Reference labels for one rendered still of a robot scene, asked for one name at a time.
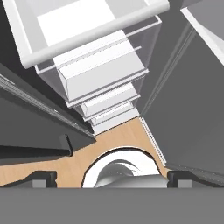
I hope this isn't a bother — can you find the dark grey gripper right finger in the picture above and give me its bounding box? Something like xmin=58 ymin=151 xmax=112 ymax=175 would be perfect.
xmin=166 ymin=170 xmax=224 ymax=188

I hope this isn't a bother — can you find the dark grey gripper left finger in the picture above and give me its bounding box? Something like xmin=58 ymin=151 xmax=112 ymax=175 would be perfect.
xmin=0 ymin=170 xmax=58 ymax=188

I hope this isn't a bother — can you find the dark grey fridge door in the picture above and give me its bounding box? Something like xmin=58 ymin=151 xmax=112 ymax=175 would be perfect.
xmin=136 ymin=0 xmax=224 ymax=186

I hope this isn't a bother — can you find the small white fridge drawer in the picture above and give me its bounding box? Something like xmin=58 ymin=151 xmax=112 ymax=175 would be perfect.
xmin=88 ymin=106 xmax=142 ymax=136
xmin=78 ymin=83 xmax=142 ymax=122

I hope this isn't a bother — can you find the large white fridge drawer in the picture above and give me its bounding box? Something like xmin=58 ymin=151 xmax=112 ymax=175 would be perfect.
xmin=56 ymin=43 xmax=151 ymax=109

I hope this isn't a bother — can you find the clear fridge shelf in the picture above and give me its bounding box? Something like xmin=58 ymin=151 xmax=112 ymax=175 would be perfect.
xmin=34 ymin=15 xmax=163 ymax=77

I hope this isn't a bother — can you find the dark grey cupboard door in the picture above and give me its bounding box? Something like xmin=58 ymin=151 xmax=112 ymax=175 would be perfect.
xmin=0 ymin=62 xmax=98 ymax=168

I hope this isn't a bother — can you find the white round thing, black rim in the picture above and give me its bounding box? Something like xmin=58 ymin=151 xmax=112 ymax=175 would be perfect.
xmin=80 ymin=145 xmax=170 ymax=188

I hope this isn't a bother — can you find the black door handle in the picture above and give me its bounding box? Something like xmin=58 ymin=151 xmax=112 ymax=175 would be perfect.
xmin=0 ymin=133 xmax=74 ymax=159

